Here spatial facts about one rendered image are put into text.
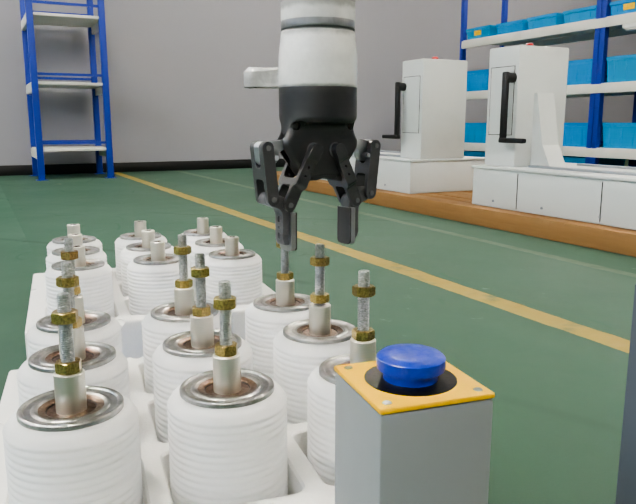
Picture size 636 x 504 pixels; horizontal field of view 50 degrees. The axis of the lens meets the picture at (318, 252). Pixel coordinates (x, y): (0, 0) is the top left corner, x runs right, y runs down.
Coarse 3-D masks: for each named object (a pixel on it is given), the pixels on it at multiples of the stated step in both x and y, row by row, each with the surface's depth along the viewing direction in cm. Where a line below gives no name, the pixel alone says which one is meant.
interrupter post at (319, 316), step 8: (312, 304) 68; (328, 304) 68; (312, 312) 68; (320, 312) 68; (328, 312) 68; (312, 320) 68; (320, 320) 68; (328, 320) 68; (312, 328) 68; (320, 328) 68; (328, 328) 68
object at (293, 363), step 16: (288, 352) 66; (304, 352) 65; (320, 352) 65; (336, 352) 65; (288, 368) 66; (304, 368) 65; (288, 384) 66; (304, 384) 65; (288, 400) 67; (304, 400) 66; (288, 416) 67; (304, 416) 66
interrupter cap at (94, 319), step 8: (88, 312) 75; (96, 312) 75; (104, 312) 75; (40, 320) 72; (48, 320) 72; (88, 320) 73; (96, 320) 72; (104, 320) 72; (40, 328) 70; (48, 328) 69; (56, 328) 70; (88, 328) 70; (96, 328) 70
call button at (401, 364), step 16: (384, 352) 39; (400, 352) 39; (416, 352) 39; (432, 352) 39; (384, 368) 38; (400, 368) 38; (416, 368) 37; (432, 368) 38; (400, 384) 38; (416, 384) 38; (432, 384) 38
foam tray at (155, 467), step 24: (144, 384) 81; (0, 408) 68; (144, 408) 68; (0, 432) 62; (144, 432) 62; (288, 432) 62; (0, 456) 58; (144, 456) 58; (168, 456) 59; (288, 456) 58; (0, 480) 54; (144, 480) 54; (168, 480) 59; (288, 480) 57; (312, 480) 54
